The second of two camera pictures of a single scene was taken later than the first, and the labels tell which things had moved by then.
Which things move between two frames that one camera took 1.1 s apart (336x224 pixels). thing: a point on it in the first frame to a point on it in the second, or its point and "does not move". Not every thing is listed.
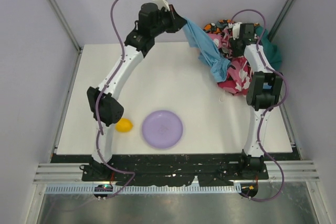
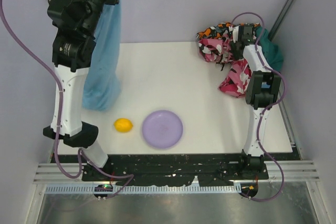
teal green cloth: x=273 y=54 does not move
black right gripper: x=234 y=43 does not move
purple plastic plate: x=162 y=129 does not move
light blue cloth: x=209 y=55 to x=103 y=85
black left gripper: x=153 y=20 to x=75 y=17
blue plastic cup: x=266 y=86 does not move
